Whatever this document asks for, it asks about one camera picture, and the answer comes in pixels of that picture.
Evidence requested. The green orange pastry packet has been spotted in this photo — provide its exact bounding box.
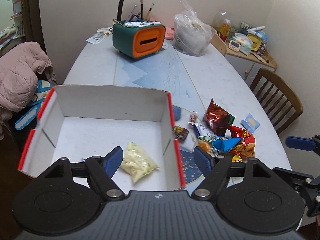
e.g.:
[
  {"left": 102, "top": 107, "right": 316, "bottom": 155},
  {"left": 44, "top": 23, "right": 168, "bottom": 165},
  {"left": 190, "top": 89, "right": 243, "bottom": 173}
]
[{"left": 195, "top": 135, "right": 218, "bottom": 157}]

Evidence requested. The pale yellow snack bag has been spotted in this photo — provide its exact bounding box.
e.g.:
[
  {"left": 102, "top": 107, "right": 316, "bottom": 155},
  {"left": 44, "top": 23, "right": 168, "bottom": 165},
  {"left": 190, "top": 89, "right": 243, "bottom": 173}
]
[{"left": 120, "top": 142, "right": 159, "bottom": 184}]

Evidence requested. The blue cookie snack bag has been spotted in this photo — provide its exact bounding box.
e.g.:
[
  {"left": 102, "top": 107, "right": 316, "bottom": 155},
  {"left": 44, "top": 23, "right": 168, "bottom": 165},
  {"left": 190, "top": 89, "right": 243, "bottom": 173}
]
[{"left": 213, "top": 136, "right": 242, "bottom": 153}]

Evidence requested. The yellow candy packet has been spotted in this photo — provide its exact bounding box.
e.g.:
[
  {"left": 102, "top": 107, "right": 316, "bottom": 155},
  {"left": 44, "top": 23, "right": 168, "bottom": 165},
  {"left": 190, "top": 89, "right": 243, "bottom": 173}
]
[{"left": 232, "top": 154, "right": 242, "bottom": 163}]

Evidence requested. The red fried snack bag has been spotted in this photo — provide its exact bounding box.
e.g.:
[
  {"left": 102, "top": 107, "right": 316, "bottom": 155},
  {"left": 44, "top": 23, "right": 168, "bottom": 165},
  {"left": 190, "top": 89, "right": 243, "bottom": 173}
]
[{"left": 228, "top": 125, "right": 255, "bottom": 159}]

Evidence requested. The brown foil snack bag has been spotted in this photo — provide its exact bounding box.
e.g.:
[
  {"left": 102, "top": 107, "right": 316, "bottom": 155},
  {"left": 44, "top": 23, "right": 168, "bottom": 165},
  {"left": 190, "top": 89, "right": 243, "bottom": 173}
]
[{"left": 203, "top": 98, "right": 235, "bottom": 135}]

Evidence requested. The light blue snack packet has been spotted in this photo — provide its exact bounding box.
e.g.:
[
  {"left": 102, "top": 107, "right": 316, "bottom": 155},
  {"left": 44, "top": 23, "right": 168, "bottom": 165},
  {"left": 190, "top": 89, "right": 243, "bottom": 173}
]
[{"left": 240, "top": 113, "right": 260, "bottom": 134}]

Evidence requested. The red and white cardboard box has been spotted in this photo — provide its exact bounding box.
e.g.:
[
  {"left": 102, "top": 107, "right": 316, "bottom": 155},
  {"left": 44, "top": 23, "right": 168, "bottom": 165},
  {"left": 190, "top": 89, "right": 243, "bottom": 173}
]
[{"left": 18, "top": 85, "right": 185, "bottom": 192}]

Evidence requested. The white blue biscuit packet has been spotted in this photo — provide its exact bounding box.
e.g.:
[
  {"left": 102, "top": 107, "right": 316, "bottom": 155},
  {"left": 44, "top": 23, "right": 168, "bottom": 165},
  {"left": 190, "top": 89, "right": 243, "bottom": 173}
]
[{"left": 191, "top": 122, "right": 217, "bottom": 138}]

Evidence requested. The small dark snack packet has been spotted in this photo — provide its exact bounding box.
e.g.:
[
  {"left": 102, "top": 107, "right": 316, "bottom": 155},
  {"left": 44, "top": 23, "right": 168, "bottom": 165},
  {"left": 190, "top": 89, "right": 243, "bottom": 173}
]
[{"left": 174, "top": 126, "right": 189, "bottom": 142}]

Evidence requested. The wooden chair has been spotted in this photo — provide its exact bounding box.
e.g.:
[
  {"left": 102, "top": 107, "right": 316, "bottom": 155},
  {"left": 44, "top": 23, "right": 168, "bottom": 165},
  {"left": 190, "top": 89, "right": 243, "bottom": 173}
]
[{"left": 249, "top": 68, "right": 303, "bottom": 134}]

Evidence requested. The small doll figure packet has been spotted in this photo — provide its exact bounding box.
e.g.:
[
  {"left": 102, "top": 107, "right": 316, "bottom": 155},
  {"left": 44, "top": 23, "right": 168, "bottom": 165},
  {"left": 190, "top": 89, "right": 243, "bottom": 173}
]
[{"left": 188, "top": 111, "right": 199, "bottom": 124}]

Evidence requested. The wooden side shelf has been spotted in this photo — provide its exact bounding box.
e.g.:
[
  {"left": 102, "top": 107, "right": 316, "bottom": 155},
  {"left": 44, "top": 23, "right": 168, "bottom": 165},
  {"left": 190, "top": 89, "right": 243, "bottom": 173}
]
[{"left": 210, "top": 32, "right": 278, "bottom": 83}]

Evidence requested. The blue white bag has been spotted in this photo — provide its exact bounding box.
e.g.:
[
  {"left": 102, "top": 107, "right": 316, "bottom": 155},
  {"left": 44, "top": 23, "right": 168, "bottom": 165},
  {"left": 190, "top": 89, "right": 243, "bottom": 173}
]
[{"left": 15, "top": 80, "right": 54, "bottom": 131}]

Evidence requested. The yellow rimmed container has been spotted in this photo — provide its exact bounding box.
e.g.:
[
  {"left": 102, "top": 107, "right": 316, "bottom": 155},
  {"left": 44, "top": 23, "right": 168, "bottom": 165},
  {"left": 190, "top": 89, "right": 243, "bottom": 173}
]
[{"left": 247, "top": 34, "right": 262, "bottom": 51}]

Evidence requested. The white tissue pack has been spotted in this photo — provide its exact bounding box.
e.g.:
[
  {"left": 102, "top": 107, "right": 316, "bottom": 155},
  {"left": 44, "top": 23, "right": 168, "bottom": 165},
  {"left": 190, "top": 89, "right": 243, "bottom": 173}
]
[{"left": 234, "top": 33, "right": 252, "bottom": 56}]

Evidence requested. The white digital timer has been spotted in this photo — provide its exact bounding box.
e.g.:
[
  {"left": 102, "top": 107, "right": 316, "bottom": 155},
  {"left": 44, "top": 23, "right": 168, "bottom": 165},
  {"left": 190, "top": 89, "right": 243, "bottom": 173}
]
[{"left": 228, "top": 40, "right": 241, "bottom": 52}]

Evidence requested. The clear plastic bag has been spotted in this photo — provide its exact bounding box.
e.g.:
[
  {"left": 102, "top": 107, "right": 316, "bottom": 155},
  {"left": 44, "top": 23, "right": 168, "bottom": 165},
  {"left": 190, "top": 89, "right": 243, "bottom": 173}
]
[{"left": 172, "top": 0, "right": 217, "bottom": 56}]

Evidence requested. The pink puffer jacket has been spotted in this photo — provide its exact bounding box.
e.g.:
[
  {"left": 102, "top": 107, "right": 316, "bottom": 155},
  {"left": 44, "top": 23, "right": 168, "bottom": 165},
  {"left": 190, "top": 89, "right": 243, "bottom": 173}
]
[{"left": 0, "top": 41, "right": 57, "bottom": 140}]

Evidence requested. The green orange tissue box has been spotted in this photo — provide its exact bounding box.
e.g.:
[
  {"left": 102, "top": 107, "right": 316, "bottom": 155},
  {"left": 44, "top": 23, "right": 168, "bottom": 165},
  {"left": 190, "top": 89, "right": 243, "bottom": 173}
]
[{"left": 112, "top": 21, "right": 165, "bottom": 59}]

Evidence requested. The white paper leaflet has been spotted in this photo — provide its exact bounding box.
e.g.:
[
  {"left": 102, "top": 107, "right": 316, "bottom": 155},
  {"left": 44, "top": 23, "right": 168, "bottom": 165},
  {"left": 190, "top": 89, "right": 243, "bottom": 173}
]
[{"left": 86, "top": 28, "right": 112, "bottom": 44}]

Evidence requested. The orange liquid bottle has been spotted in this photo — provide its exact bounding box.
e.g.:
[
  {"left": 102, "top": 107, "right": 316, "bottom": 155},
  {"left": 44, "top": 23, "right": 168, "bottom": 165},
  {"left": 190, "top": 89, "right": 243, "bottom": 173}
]
[{"left": 219, "top": 18, "right": 231, "bottom": 42}]

